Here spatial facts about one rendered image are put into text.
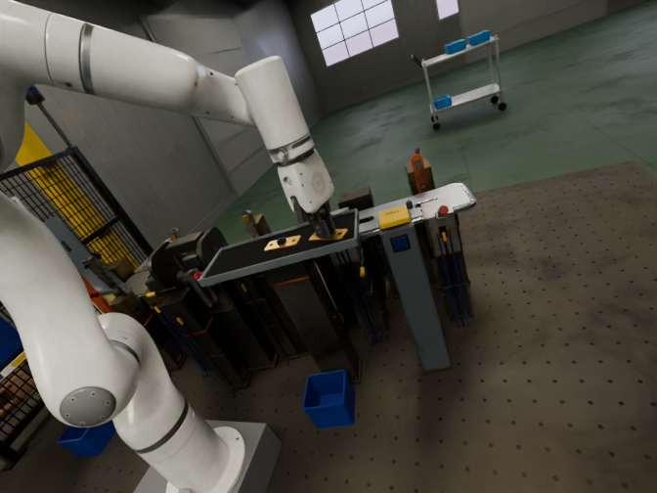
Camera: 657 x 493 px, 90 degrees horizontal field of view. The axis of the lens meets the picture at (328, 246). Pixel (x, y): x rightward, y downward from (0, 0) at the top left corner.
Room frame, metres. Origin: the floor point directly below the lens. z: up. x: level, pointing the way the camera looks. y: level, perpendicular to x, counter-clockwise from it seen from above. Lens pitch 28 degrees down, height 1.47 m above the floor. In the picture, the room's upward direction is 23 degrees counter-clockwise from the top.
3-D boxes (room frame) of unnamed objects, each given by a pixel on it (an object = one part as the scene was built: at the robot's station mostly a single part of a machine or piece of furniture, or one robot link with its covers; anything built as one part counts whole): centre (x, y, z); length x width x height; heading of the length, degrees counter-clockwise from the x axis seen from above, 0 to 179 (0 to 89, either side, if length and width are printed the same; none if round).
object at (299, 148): (0.62, -0.01, 1.35); 0.09 x 0.08 x 0.03; 140
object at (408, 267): (0.60, -0.15, 0.92); 0.08 x 0.08 x 0.44; 73
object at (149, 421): (0.53, 0.46, 1.10); 0.19 x 0.12 x 0.24; 14
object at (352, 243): (0.67, 0.10, 1.16); 0.37 x 0.14 x 0.02; 73
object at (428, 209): (0.72, -0.29, 0.88); 0.12 x 0.07 x 0.36; 163
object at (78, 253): (1.28, 0.92, 1.17); 0.12 x 0.01 x 0.34; 163
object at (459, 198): (1.06, 0.20, 1.00); 1.38 x 0.22 x 0.02; 73
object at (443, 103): (4.94, -2.70, 0.54); 1.15 x 0.66 x 1.07; 61
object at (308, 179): (0.62, -0.01, 1.29); 0.10 x 0.07 x 0.11; 140
